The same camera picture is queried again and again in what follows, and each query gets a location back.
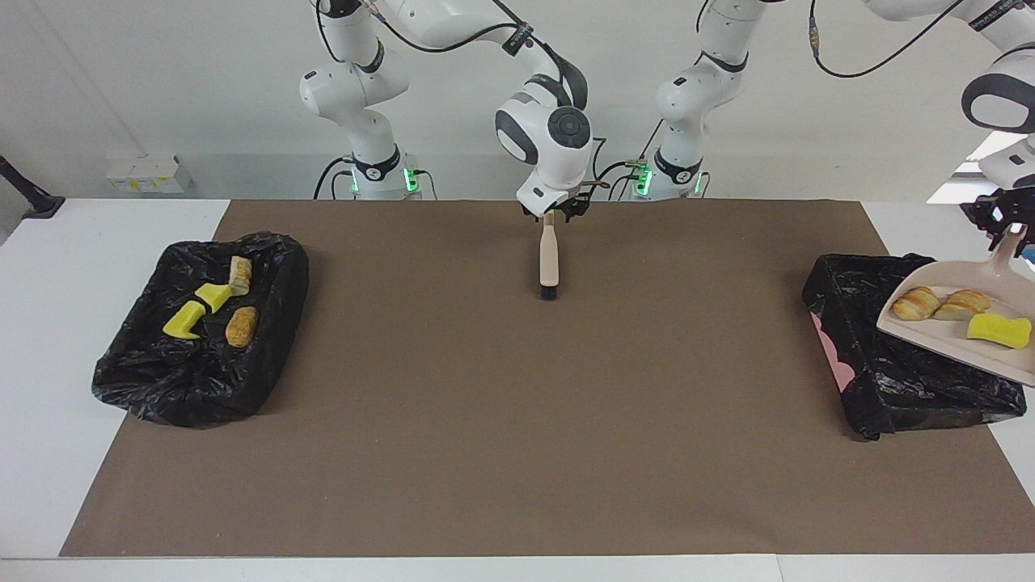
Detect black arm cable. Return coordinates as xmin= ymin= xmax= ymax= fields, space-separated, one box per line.
xmin=807 ymin=0 xmax=971 ymax=80
xmin=356 ymin=0 xmax=615 ymax=195

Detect yellow sponge piece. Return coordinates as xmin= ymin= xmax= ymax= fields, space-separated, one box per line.
xmin=967 ymin=313 xmax=1033 ymax=350
xmin=194 ymin=281 xmax=235 ymax=314
xmin=162 ymin=300 xmax=206 ymax=340

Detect black base power cable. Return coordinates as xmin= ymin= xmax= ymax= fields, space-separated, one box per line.
xmin=314 ymin=156 xmax=357 ymax=200
xmin=598 ymin=160 xmax=641 ymax=200

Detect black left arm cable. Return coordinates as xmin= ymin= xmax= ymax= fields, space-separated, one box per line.
xmin=807 ymin=0 xmax=971 ymax=80

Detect brown table mat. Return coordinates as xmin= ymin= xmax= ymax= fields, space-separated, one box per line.
xmin=58 ymin=200 xmax=1035 ymax=557

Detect beige plastic dustpan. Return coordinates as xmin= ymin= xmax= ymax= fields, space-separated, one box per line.
xmin=877 ymin=225 xmax=1035 ymax=388

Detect white wall socket box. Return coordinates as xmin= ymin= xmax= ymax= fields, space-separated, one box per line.
xmin=105 ymin=154 xmax=193 ymax=195

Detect beige hand brush black bristles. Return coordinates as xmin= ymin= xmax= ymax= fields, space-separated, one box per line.
xmin=539 ymin=212 xmax=561 ymax=302

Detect black plastic trash bag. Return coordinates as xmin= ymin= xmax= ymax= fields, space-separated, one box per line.
xmin=802 ymin=253 xmax=1028 ymax=441
xmin=91 ymin=230 xmax=311 ymax=429

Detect pink plastic bin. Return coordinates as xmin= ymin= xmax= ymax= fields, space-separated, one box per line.
xmin=811 ymin=311 xmax=856 ymax=393

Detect brown fried nugget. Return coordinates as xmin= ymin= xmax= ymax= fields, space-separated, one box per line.
xmin=225 ymin=305 xmax=260 ymax=349

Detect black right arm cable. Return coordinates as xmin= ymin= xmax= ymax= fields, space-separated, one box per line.
xmin=356 ymin=0 xmax=615 ymax=195

